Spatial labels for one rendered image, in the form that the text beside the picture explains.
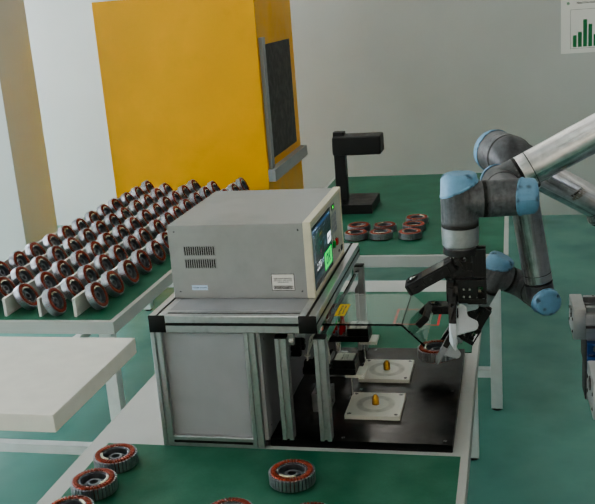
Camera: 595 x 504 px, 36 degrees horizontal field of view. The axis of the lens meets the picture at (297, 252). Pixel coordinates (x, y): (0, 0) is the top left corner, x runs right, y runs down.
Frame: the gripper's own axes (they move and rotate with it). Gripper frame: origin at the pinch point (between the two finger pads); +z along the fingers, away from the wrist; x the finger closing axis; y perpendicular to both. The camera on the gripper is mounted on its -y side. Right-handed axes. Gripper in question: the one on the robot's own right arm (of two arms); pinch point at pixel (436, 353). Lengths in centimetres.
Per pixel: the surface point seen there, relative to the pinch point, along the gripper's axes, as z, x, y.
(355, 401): 14.9, -23.1, -15.5
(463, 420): 3.2, -25.9, 11.8
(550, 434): 54, 115, 73
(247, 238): -16, -32, -61
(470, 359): 3.1, 16.4, 12.0
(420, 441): 6.2, -42.9, 2.1
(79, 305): 75, 56, -121
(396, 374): 10.4, -4.0, -7.5
